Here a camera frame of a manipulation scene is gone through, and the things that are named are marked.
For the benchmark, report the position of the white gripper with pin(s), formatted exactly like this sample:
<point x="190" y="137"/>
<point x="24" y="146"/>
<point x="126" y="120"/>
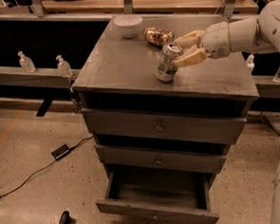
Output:
<point x="215" y="40"/>

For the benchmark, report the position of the silver 7up can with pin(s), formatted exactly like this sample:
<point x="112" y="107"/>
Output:
<point x="166" y="69"/>

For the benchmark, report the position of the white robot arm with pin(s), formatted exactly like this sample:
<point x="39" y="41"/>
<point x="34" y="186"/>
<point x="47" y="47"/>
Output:
<point x="260" y="34"/>

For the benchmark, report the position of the brown patterned can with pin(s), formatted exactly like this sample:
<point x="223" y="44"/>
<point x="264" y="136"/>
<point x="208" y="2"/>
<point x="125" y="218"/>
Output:
<point x="158" y="37"/>

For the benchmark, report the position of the grey top drawer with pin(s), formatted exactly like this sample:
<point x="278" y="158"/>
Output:
<point x="169" y="127"/>

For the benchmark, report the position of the grey drawer cabinet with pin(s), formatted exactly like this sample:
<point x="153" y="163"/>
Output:
<point x="119" y="74"/>

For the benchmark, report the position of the grey middle drawer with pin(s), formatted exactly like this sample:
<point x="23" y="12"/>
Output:
<point x="185" y="161"/>

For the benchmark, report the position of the grey open bottom drawer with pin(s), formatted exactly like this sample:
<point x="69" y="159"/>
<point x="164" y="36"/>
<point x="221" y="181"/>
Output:
<point x="177" y="196"/>

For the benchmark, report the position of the wooden workbench top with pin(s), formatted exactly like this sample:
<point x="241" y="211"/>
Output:
<point x="111" y="6"/>

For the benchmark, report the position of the white pump bottle right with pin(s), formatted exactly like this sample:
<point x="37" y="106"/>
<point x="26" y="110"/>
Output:
<point x="250" y="62"/>

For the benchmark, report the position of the white bowl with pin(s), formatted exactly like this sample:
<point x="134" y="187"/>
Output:
<point x="128" y="25"/>

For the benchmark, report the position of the clear pump bottle near cabinet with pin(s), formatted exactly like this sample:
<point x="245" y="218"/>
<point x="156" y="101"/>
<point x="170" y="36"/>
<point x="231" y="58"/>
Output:
<point x="64" y="67"/>

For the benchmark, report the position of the black power adapter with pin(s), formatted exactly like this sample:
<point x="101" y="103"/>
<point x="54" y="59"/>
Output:
<point x="60" y="152"/>

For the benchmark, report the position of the clear pump bottle far left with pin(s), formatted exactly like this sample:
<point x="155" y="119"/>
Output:
<point x="25" y="62"/>

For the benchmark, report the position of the grey metal rail shelf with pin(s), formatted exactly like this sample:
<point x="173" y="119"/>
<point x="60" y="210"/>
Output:
<point x="16" y="78"/>

